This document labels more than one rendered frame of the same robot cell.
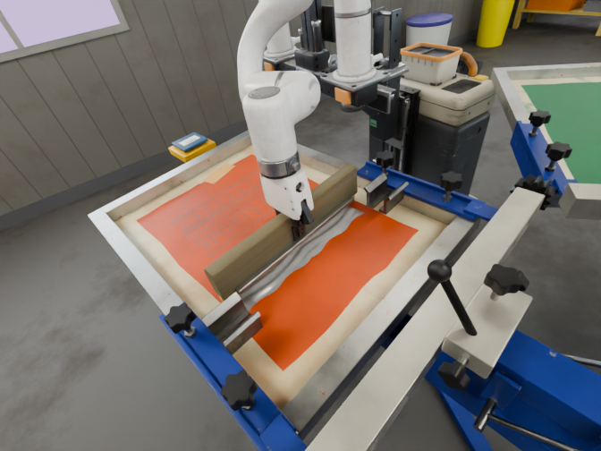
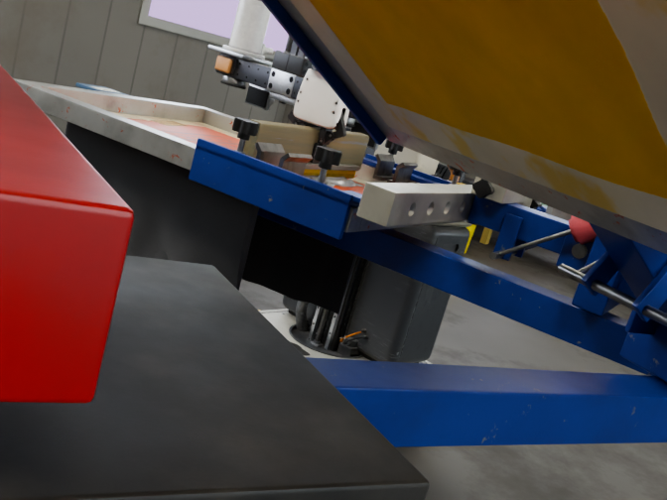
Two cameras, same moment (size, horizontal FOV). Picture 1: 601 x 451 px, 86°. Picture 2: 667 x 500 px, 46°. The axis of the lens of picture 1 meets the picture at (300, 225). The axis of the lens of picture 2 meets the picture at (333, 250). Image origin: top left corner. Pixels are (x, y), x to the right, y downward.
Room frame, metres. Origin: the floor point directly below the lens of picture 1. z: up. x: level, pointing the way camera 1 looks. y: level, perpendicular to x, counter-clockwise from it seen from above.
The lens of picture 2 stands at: (-0.93, 0.58, 1.18)
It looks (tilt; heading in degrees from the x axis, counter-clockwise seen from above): 13 degrees down; 335
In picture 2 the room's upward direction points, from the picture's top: 16 degrees clockwise
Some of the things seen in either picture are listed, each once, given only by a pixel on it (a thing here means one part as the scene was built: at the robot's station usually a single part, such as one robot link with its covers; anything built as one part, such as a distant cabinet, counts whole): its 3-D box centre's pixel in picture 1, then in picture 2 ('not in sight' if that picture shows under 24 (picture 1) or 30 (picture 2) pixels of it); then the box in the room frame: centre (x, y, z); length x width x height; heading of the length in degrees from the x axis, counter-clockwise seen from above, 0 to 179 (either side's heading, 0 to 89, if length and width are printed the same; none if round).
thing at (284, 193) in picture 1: (283, 186); (324, 95); (0.51, 0.02, 1.12); 0.10 x 0.08 x 0.11; 38
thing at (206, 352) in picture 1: (222, 372); (273, 186); (0.24, 0.17, 0.98); 0.30 x 0.05 x 0.07; 38
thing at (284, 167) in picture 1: (280, 159); not in sight; (0.50, 0.01, 1.18); 0.09 x 0.07 x 0.03; 38
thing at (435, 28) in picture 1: (426, 47); not in sight; (3.92, -1.80, 0.30); 0.50 x 0.48 x 0.59; 26
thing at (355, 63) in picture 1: (357, 44); not in sight; (0.99, -0.25, 1.21); 0.16 x 0.13 x 0.15; 116
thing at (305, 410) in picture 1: (261, 219); (256, 153); (0.60, 0.09, 0.97); 0.79 x 0.58 x 0.04; 38
